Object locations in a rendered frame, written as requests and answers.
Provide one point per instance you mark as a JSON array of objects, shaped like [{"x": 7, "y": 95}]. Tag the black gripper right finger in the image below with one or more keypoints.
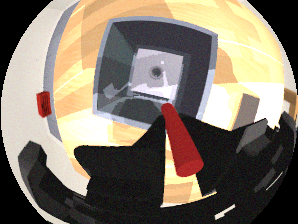
[{"x": 218, "y": 148}]

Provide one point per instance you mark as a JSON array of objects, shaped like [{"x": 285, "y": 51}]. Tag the red peg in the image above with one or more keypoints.
[{"x": 185, "y": 154}]

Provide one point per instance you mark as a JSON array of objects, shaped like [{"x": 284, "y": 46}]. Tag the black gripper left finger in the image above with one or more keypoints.
[{"x": 143, "y": 160}]

